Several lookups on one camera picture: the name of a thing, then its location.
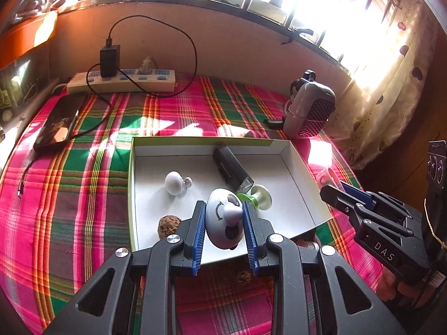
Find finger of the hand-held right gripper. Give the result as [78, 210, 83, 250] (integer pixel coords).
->
[319, 184, 414, 241]
[338, 181, 423, 224]

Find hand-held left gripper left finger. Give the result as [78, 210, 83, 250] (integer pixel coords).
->
[42, 200, 206, 335]

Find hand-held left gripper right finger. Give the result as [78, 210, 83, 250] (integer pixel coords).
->
[242, 200, 407, 335]

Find pink plastic clip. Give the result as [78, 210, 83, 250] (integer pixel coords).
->
[317, 167, 341, 191]

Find grey white panda gadget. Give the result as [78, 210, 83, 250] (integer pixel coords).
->
[205, 188, 245, 250]

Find green white suction cup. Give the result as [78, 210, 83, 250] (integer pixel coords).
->
[236, 185, 270, 213]

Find green white cardboard box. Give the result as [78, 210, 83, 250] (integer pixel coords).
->
[129, 135, 334, 266]

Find white round knob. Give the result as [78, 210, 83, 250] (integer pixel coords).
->
[165, 171, 193, 195]

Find black clear bike light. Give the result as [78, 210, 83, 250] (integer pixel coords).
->
[212, 146, 255, 194]

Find person's right hand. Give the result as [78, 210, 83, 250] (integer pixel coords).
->
[377, 270, 420, 302]

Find cream spotted curtain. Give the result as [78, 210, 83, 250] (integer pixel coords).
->
[344, 0, 444, 171]

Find small grey heater fan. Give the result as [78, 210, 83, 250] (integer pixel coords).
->
[282, 70, 336, 139]

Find pink green plaid tablecloth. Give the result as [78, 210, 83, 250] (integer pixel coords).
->
[0, 73, 385, 335]

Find black window latch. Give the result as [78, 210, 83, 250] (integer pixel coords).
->
[281, 27, 315, 46]

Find white plug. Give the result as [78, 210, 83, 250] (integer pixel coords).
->
[137, 55, 155, 76]

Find black smartphone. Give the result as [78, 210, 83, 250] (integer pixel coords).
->
[33, 92, 88, 153]

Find cream power strip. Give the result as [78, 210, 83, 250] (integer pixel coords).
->
[66, 69, 177, 95]

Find black charger adapter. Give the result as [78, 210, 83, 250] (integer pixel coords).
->
[99, 45, 121, 78]

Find window grille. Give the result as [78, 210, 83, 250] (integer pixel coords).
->
[59, 0, 406, 70]

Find orange tray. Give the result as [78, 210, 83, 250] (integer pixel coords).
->
[0, 10, 58, 70]

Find black charger cable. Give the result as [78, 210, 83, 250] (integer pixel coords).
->
[16, 15, 199, 199]

